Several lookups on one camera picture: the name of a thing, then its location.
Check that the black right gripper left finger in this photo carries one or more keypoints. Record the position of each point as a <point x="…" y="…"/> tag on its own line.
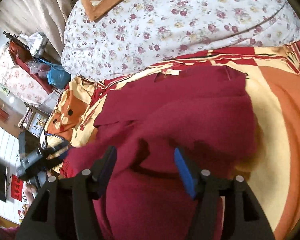
<point x="63" y="209"/>

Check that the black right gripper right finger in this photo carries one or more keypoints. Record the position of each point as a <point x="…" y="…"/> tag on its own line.
<point x="226" y="208"/>

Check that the dark red t-shirt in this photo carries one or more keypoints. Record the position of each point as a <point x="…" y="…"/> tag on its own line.
<point x="204" y="109"/>

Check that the blue plastic bag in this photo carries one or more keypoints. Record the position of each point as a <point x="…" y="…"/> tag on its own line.
<point x="56" y="76"/>

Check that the clear plastic bag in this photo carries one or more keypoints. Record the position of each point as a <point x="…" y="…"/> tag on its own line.
<point x="36" y="42"/>

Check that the red orange cream blanket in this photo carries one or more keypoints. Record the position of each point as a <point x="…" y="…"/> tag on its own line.
<point x="273" y="85"/>

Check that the beige curtain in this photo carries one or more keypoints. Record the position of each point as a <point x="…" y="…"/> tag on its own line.
<point x="31" y="16"/>

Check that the white floral quilt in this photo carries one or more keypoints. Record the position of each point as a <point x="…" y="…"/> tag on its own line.
<point x="137" y="33"/>

